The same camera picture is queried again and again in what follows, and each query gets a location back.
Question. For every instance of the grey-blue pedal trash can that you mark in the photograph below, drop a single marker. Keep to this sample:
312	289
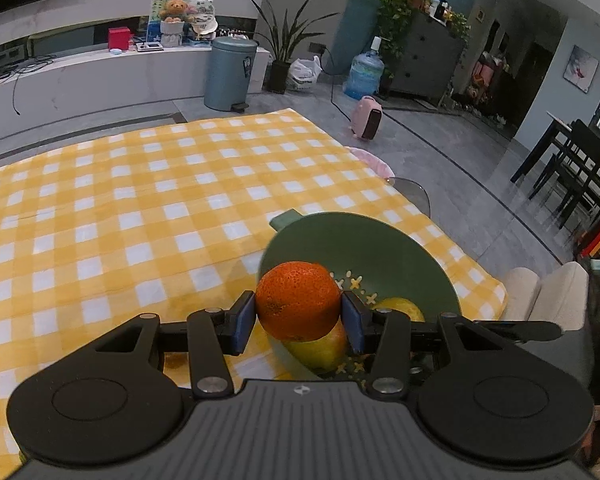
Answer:
227	75

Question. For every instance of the yellow-green pear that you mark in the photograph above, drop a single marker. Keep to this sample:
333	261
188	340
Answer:
315	352
397	307

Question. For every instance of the leafy pothos plant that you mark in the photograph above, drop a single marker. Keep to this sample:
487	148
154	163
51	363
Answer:
395	0

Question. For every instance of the transparent chair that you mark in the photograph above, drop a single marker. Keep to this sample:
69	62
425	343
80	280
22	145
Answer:
412	192

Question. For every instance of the white marble television console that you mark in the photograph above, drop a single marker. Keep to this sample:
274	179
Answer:
130	80

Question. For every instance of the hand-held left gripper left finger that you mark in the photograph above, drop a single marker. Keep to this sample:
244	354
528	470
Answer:
244	322

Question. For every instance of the white plastic bag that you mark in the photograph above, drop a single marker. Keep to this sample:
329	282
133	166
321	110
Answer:
302	75

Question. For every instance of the yellow checkered tablecloth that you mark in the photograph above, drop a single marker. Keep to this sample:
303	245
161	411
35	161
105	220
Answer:
130	210

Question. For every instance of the kitchen scale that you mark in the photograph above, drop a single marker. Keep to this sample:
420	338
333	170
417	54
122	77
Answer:
150	47

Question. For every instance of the small wall frame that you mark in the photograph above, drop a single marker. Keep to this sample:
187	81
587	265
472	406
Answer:
480	13

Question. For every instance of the red box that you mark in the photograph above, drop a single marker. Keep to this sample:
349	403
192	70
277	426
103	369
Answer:
119	40

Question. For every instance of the long-leaf plant in black pot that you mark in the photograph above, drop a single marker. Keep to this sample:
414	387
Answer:
280	45

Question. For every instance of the orange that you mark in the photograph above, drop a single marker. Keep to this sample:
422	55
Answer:
297	300

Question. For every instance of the bottles on cabinet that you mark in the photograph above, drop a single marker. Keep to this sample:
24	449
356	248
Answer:
437	0

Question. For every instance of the white hat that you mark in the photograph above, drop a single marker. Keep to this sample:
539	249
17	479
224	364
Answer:
202	25

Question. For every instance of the green colander bowl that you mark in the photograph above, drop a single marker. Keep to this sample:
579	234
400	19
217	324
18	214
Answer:
380	255

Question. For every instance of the black dining chair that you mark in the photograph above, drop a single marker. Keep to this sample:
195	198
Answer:
582	160

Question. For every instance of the floral wall painting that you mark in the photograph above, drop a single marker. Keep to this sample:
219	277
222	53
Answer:
581	67

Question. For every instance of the pink space heater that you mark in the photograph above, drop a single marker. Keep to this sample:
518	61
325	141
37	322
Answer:
367	119

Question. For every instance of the teddy bear bouquet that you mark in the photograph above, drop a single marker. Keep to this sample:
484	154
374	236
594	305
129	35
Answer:
174	22

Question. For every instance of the black dining table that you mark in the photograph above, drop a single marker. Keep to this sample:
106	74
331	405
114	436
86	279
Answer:
555	122

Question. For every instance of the pink seat cushion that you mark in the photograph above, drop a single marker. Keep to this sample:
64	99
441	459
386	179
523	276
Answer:
372	160

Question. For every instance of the black wall socket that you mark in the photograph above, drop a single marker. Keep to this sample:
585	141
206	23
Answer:
316	47

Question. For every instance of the printed poster board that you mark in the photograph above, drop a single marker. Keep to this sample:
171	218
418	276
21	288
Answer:
205	6

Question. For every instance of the dark grey drawer cabinet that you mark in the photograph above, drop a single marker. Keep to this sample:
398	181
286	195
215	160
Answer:
425	60

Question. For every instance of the beige sofa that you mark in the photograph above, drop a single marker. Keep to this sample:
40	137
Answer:
540	295

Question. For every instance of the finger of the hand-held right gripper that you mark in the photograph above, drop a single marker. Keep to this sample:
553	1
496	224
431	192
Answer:
530	331

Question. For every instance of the blue water jug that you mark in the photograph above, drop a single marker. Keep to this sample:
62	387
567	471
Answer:
364	75

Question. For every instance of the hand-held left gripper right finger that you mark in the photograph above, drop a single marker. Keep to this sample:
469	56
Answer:
352	325

